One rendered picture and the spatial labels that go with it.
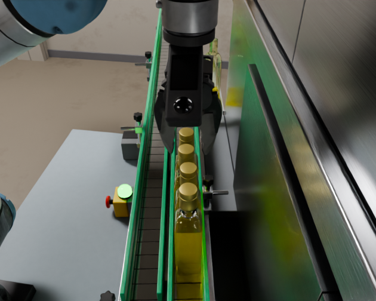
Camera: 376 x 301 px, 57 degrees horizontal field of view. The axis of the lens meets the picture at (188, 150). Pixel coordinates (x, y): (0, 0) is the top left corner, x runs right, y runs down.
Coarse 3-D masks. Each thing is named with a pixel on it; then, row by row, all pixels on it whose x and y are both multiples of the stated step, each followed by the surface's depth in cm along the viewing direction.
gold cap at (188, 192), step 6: (180, 186) 64; (186, 186) 64; (192, 186) 64; (180, 192) 63; (186, 192) 63; (192, 192) 63; (180, 198) 64; (186, 198) 63; (192, 198) 63; (180, 204) 65; (186, 204) 64; (192, 204) 64; (186, 210) 65; (192, 210) 65
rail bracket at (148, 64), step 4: (148, 52) 145; (148, 56) 145; (148, 60) 147; (136, 64) 148; (140, 64) 148; (144, 64) 148; (148, 64) 147; (148, 68) 149; (148, 72) 150; (148, 76) 152; (148, 80) 152
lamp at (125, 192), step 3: (120, 186) 107; (123, 186) 107; (126, 186) 107; (129, 186) 107; (120, 189) 106; (123, 189) 106; (126, 189) 106; (129, 189) 107; (120, 192) 106; (123, 192) 106; (126, 192) 106; (129, 192) 106; (120, 195) 106; (123, 195) 106; (126, 195) 106; (129, 195) 107; (123, 198) 107; (126, 198) 107
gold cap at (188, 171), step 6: (186, 162) 69; (180, 168) 68; (186, 168) 68; (192, 168) 68; (180, 174) 69; (186, 174) 67; (192, 174) 68; (180, 180) 70; (186, 180) 68; (192, 180) 69
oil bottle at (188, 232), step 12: (180, 216) 68; (180, 228) 67; (192, 228) 67; (180, 240) 69; (192, 240) 69; (180, 252) 72; (192, 252) 72; (180, 264) 75; (192, 264) 75; (180, 276) 78; (192, 276) 78
